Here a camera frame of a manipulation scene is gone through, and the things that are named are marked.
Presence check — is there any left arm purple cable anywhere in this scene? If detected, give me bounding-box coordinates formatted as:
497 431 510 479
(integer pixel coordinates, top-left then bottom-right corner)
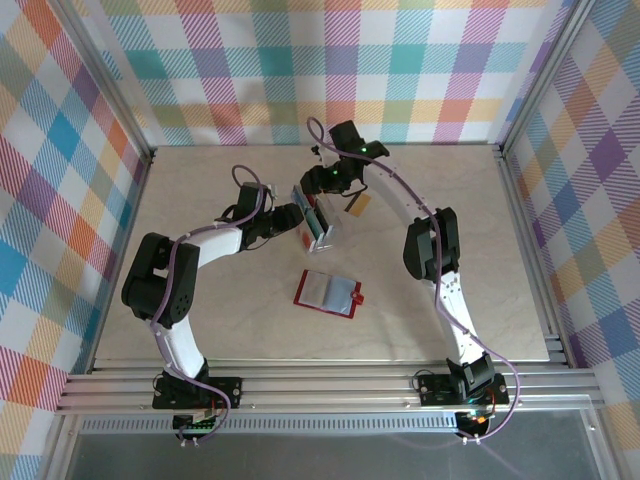
149 164 264 444

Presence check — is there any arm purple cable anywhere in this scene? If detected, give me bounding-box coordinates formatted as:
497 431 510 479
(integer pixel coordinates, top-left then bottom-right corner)
307 117 524 444
149 164 264 444

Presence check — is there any aluminium side rail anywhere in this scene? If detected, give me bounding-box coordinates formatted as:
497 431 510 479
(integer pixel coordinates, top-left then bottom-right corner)
88 149 159 374
497 144 571 371

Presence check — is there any right wrist black cable loop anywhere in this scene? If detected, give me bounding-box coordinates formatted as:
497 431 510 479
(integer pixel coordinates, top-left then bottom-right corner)
342 179 371 201

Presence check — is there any gold card with black stripe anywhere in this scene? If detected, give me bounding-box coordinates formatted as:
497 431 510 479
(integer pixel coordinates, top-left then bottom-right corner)
344 193 372 219

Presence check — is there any black card stack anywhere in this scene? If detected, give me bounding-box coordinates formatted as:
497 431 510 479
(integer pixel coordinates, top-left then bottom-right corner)
312 199 331 236

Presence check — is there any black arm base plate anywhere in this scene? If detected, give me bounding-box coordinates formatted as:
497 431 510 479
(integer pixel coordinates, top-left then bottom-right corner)
418 372 510 407
152 375 245 411

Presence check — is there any aluminium front rail assembly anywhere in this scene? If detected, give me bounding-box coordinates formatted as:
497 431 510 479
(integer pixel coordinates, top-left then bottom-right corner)
53 358 607 416

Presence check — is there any green AION card stack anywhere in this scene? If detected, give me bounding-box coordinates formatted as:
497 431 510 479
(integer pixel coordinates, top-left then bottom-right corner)
304 207 324 239

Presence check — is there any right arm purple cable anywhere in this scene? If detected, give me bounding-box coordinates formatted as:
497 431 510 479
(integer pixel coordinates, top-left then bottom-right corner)
307 117 524 444

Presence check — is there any aluminium frame leg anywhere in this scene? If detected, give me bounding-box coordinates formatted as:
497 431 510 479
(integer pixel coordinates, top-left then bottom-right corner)
42 414 84 480
582 409 619 480

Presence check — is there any perforated metal cable tray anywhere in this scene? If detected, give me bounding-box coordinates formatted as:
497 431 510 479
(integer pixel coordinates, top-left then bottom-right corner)
79 417 461 435

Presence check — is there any small circuit board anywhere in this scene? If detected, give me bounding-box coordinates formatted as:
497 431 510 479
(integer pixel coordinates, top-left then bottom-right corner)
172 410 222 442
457 408 495 440

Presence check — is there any clear acrylic card stand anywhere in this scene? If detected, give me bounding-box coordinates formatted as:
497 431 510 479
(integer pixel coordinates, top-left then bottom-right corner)
291 183 347 256

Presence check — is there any red leather card holder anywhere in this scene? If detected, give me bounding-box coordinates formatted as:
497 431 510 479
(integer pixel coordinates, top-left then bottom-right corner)
293 268 365 320

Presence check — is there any aluminium corner post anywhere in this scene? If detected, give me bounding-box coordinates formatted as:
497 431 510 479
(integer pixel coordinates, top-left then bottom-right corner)
47 0 157 166
497 0 599 157

